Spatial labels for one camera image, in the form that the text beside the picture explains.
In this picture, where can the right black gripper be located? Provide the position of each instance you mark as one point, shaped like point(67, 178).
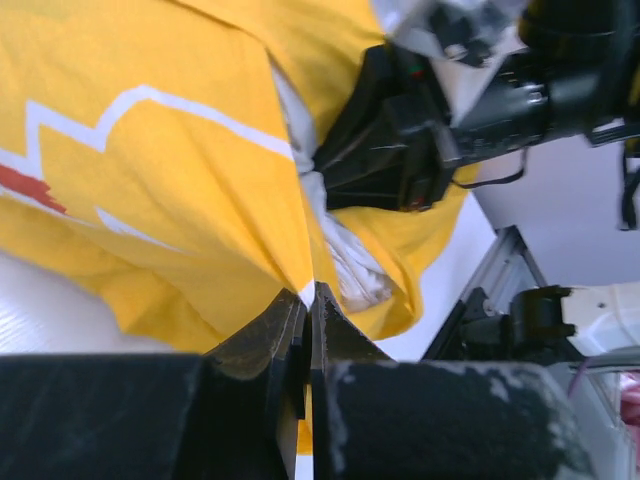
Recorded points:
point(407, 127)

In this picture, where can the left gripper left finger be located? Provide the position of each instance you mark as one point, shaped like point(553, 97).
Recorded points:
point(231, 413)

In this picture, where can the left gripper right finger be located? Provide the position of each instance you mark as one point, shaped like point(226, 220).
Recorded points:
point(377, 418)

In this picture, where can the white pillow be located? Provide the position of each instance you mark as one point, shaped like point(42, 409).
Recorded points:
point(363, 283)

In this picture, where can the yellow printed pillowcase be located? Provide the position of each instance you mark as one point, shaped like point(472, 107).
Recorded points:
point(145, 158)

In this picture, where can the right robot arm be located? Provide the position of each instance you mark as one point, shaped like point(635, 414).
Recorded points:
point(594, 48)

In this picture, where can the aluminium frame rail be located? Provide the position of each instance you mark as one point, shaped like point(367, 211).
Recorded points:
point(507, 269)

